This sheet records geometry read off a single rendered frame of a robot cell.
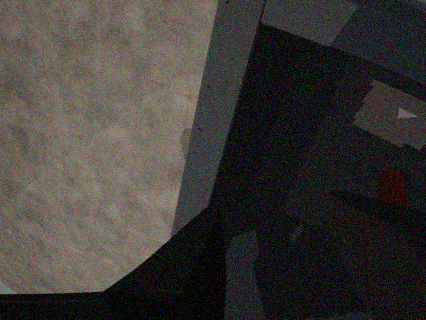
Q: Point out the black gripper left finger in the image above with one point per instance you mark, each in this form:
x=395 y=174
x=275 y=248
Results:
x=184 y=280

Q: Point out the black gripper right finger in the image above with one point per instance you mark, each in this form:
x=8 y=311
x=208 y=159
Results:
x=383 y=247

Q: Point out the red peg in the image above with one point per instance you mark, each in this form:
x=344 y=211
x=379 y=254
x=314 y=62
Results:
x=392 y=187

